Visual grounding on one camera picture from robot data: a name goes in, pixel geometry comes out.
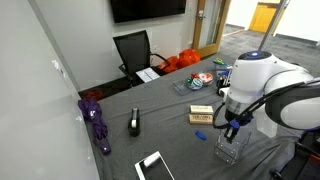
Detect orange bag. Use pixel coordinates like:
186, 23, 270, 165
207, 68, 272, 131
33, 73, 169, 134
157, 49, 200, 73

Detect white paper on chair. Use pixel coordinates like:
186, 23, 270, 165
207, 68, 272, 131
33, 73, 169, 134
136, 68, 160, 82

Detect clear square bowl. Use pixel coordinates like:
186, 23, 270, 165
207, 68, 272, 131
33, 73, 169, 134
214, 141, 244, 165
217, 129, 251, 151

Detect wooden block far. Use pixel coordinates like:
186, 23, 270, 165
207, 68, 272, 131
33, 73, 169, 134
190, 105, 213, 114

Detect black wall television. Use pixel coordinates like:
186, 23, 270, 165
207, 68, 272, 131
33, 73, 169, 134
110, 0, 186, 23

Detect colourful ball bowl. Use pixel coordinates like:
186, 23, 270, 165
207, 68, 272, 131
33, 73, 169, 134
186, 78, 203, 90

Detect wooden door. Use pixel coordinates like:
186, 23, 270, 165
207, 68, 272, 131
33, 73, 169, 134
192, 0, 231, 58

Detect purple folded umbrella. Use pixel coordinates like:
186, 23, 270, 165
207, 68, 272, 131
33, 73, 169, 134
78, 99, 111, 155

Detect wooden block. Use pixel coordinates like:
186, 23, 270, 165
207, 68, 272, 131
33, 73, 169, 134
190, 105, 213, 114
189, 114, 213, 124

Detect white framed black tablet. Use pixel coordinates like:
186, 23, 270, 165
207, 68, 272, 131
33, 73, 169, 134
135, 151, 175, 180

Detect red white ball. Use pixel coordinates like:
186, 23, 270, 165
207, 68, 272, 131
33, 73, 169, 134
199, 73, 213, 85

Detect green handled scissors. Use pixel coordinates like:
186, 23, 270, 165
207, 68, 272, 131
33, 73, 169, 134
213, 58, 228, 66

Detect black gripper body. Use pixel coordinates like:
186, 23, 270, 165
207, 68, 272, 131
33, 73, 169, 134
224, 115, 253, 138

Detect grey table cloth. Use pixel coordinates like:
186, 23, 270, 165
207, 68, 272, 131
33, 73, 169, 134
93, 60, 308, 180

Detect clear tray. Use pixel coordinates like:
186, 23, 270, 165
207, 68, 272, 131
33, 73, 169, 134
173, 80, 196, 96

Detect wooden block near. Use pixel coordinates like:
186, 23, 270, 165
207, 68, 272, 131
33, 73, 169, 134
189, 114, 213, 124

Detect black pen cup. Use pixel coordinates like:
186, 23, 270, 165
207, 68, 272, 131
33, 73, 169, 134
216, 78, 230, 94

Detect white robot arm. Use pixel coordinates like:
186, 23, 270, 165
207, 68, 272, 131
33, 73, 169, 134
220, 51, 320, 140

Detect black mesh office chair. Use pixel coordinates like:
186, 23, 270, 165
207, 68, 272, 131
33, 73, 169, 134
113, 30, 170, 87

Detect blue eraser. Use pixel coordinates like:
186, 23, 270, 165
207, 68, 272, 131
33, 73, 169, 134
195, 131, 207, 140

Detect clear supply box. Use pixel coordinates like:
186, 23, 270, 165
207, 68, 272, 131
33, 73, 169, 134
215, 65, 232, 79

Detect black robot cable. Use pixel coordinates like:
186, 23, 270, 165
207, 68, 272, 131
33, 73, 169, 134
212, 78, 320, 130

